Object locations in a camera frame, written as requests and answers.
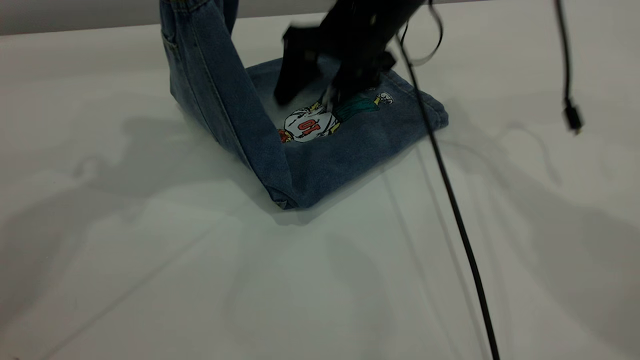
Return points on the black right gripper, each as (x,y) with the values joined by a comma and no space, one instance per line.
(372,27)

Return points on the blue denim pants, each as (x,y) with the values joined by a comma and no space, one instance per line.
(220,100)

